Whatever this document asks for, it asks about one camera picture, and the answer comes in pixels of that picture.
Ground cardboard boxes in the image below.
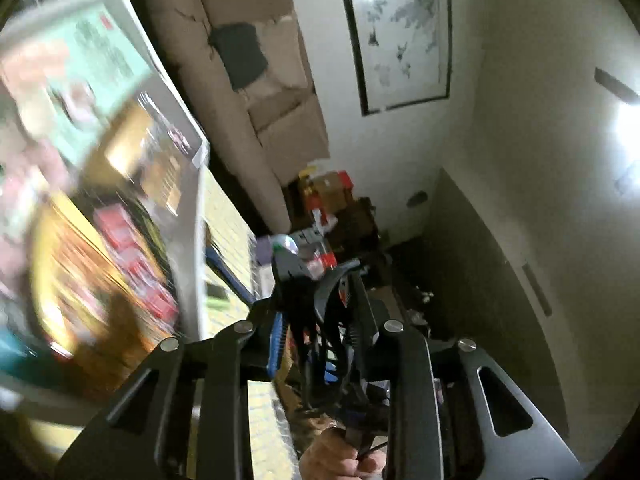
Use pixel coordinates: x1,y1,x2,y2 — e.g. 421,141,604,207
300,170,356,221

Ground blue handled tool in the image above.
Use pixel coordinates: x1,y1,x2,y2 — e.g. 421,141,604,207
204,240,253,307

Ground white storage box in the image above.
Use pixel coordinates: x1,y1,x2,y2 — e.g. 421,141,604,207
0,0,211,461

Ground clear packet with red print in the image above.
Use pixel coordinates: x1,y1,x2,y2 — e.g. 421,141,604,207
295,227,338,281

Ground purple lidded container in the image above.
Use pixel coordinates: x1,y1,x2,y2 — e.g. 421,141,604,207
255,234,301,266

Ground pale green carton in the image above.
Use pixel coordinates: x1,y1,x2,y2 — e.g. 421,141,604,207
45,2,156,166

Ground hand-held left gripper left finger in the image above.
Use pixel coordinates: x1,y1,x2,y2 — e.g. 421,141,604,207
55,252,301,480

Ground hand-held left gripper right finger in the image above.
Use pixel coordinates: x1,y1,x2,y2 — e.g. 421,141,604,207
349,270,583,480

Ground brown sofa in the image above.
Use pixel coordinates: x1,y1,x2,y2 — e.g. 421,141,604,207
132,0,331,233

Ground person's right hand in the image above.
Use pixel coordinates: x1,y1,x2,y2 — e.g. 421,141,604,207
299,425,388,480

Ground instant noodle bowl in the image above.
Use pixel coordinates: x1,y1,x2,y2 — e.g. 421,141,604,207
27,195,181,396

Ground dark cushion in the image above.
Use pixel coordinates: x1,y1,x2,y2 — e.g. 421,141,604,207
209,22,270,92

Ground black cable bundle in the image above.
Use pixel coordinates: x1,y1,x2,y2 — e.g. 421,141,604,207
280,255,396,461

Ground blue packet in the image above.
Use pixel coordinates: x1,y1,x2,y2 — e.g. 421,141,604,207
0,335,32,377

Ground framed ink painting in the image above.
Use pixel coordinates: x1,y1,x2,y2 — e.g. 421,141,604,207
334,0,453,117

